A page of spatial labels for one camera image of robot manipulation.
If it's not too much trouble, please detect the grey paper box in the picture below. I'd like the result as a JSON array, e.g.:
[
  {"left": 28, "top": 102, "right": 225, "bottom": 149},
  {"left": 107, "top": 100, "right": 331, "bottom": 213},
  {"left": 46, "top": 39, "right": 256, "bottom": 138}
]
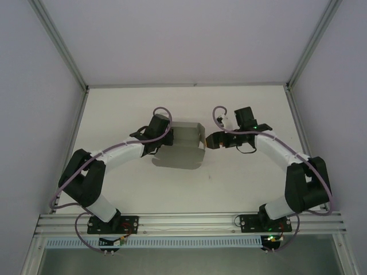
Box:
[{"left": 151, "top": 121, "right": 206, "bottom": 170}]

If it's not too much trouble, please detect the right base connector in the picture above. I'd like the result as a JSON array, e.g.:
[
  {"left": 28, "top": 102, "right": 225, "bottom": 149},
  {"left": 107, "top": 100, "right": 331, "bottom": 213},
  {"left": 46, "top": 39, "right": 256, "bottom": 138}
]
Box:
[{"left": 261, "top": 234, "right": 285, "bottom": 253}]

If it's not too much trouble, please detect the base connector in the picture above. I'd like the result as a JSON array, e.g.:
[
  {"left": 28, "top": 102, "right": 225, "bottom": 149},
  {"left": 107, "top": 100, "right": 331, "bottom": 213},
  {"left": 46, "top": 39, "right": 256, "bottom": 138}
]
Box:
[
  {"left": 261, "top": 234, "right": 285, "bottom": 253},
  {"left": 99, "top": 236, "right": 127, "bottom": 256}
]

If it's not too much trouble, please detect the left base connector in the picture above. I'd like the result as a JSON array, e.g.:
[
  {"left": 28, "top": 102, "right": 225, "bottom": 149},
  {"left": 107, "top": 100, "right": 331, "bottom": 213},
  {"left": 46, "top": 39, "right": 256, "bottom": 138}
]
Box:
[{"left": 99, "top": 236, "right": 127, "bottom": 256}]

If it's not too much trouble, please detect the thin black cable loop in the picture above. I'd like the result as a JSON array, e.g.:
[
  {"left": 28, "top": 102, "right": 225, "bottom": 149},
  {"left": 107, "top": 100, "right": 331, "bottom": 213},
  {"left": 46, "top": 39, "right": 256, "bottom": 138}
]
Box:
[{"left": 236, "top": 142, "right": 257, "bottom": 156}]

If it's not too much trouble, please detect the aluminium table edge rail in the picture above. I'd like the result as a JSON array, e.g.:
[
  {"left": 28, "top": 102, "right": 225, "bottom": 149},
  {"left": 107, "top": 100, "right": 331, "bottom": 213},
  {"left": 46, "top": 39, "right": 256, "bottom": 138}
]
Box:
[{"left": 85, "top": 82, "right": 290, "bottom": 90}]

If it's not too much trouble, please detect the aluminium mounting rail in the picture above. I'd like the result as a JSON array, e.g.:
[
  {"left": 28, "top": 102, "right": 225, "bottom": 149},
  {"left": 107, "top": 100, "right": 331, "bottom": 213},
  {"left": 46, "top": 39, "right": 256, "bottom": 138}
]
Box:
[{"left": 34, "top": 211, "right": 349, "bottom": 237}]

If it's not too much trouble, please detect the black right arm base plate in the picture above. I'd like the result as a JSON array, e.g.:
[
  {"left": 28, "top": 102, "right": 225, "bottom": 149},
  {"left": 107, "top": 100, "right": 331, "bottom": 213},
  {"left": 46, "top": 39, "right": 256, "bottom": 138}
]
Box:
[{"left": 240, "top": 213, "right": 293, "bottom": 233}]

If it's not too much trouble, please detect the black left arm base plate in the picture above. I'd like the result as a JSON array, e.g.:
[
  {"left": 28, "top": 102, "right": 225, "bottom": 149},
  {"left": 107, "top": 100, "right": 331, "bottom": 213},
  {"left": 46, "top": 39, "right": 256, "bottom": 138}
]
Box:
[{"left": 87, "top": 214, "right": 140, "bottom": 235}]

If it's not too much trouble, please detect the white slotted cable duct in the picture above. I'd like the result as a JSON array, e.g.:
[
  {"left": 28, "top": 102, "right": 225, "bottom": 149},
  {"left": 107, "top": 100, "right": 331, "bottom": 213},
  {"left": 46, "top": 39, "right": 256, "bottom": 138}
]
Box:
[{"left": 45, "top": 236, "right": 263, "bottom": 249}]

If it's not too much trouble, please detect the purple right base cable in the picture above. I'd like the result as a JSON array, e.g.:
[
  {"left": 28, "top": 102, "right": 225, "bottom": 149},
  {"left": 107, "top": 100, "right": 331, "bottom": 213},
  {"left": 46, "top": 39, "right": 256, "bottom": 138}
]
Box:
[{"left": 265, "top": 214, "right": 300, "bottom": 253}]

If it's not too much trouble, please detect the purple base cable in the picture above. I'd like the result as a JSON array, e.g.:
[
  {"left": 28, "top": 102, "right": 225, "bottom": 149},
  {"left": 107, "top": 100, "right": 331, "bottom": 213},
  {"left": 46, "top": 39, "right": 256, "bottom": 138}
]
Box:
[
  {"left": 265, "top": 214, "right": 300, "bottom": 253},
  {"left": 75, "top": 212, "right": 115, "bottom": 254}
]

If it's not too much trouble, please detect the aluminium frame post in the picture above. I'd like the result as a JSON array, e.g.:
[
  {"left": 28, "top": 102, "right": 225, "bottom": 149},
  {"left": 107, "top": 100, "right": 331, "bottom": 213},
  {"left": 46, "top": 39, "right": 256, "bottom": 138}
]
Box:
[
  {"left": 286, "top": 0, "right": 345, "bottom": 92},
  {"left": 28, "top": 0, "right": 89, "bottom": 92}
]

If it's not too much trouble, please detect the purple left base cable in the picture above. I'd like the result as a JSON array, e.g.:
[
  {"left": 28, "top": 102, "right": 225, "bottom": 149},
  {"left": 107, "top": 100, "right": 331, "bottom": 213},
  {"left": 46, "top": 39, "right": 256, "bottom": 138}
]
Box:
[{"left": 75, "top": 212, "right": 115, "bottom": 254}]

